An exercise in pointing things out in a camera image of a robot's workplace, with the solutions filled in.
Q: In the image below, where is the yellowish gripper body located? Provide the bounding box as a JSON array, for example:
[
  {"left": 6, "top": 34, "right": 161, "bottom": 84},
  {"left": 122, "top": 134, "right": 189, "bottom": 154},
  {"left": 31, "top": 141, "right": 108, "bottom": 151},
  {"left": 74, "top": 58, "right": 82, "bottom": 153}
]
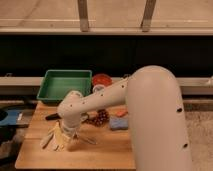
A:
[{"left": 57, "top": 130, "right": 78, "bottom": 149}]

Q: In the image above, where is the green plastic tray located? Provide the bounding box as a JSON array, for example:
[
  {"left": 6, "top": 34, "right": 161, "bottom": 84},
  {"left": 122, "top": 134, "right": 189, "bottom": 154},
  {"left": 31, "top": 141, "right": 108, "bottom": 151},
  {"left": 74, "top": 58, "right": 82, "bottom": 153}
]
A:
[{"left": 37, "top": 70, "right": 92, "bottom": 103}]

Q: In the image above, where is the bunch of red grapes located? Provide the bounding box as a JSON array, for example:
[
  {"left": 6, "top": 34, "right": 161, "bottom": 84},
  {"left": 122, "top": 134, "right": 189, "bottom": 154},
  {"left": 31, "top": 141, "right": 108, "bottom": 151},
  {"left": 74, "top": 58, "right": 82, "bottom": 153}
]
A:
[{"left": 85, "top": 109, "right": 109, "bottom": 127}]

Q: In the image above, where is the blue sponge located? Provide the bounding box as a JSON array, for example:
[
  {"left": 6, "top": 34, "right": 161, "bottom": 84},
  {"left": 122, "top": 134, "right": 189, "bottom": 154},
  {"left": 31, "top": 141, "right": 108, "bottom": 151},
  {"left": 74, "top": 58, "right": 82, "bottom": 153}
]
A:
[{"left": 109, "top": 117, "right": 128, "bottom": 130}]

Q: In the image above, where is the banana peel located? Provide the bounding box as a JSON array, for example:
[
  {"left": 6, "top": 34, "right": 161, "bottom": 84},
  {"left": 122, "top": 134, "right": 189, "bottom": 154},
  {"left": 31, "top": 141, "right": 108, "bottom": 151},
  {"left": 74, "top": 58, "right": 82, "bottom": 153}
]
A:
[{"left": 40, "top": 121, "right": 64, "bottom": 151}]

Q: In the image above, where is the orange carrot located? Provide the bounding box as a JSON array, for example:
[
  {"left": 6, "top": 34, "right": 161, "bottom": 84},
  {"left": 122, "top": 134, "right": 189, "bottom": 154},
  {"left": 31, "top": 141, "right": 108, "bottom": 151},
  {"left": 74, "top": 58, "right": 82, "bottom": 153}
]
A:
[{"left": 116, "top": 109, "right": 128, "bottom": 117}]

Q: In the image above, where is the red bowl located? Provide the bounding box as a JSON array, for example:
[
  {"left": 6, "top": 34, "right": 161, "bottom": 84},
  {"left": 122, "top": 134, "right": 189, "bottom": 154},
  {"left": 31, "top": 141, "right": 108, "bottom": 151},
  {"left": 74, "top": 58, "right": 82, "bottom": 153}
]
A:
[{"left": 92, "top": 73, "right": 112, "bottom": 86}]

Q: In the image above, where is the blue object at left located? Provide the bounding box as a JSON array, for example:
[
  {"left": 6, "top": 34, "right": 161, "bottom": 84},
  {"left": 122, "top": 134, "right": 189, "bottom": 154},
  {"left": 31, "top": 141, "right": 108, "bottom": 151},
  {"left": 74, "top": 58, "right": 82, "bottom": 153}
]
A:
[{"left": 0, "top": 109, "right": 22, "bottom": 126}]

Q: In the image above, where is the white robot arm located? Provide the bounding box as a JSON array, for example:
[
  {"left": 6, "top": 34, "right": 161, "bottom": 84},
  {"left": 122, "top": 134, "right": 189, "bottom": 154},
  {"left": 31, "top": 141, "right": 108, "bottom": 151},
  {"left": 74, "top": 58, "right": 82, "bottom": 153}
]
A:
[{"left": 57, "top": 65, "right": 193, "bottom": 171}]

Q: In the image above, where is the silver metal fork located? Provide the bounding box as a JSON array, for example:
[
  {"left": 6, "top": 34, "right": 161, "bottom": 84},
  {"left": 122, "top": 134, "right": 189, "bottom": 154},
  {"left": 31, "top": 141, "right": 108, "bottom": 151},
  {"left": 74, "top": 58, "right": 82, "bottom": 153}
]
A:
[{"left": 78, "top": 135, "right": 97, "bottom": 145}]

